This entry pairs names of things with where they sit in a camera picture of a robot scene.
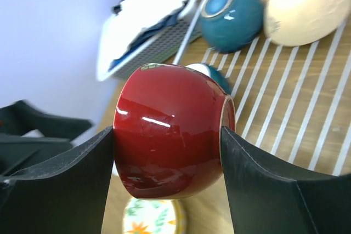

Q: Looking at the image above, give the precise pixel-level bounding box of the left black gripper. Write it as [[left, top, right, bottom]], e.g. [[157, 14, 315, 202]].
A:
[[1, 100, 92, 176]]

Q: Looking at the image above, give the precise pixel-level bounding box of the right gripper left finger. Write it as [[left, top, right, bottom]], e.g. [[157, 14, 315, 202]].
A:
[[1, 127, 114, 233]]

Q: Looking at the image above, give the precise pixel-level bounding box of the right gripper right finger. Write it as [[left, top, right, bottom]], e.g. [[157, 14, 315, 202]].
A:
[[220, 127, 350, 233]]

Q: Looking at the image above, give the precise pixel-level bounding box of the glossy red bowl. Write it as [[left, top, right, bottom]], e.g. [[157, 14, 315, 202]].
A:
[[113, 63, 235, 199]]

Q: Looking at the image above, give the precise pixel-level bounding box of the yellow blue patterned bowl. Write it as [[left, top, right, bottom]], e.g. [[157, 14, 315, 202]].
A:
[[172, 199, 188, 234]]

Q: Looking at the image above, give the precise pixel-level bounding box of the teal and white bowl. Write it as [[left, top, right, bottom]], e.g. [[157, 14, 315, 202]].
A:
[[187, 63, 231, 94]]

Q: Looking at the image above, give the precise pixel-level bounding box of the white plastic laundry basket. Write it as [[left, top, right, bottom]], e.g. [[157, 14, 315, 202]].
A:
[[95, 0, 199, 82]]

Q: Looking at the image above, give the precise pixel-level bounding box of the dark blue folded cloth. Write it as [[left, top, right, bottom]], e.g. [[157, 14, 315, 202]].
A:
[[109, 0, 188, 70]]

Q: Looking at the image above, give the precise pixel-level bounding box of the white folded cloth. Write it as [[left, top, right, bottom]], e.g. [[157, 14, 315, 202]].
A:
[[103, 0, 188, 63]]

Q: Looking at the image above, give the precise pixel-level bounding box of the plain teal bowl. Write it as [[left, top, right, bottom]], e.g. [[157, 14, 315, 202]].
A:
[[199, 0, 264, 53]]

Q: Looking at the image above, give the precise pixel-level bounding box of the cream bowl with drawing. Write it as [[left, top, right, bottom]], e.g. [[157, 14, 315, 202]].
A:
[[264, 0, 350, 47]]

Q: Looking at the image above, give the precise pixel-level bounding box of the metal wire dish rack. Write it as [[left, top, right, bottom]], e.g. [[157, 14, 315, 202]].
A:
[[173, 20, 350, 175]]

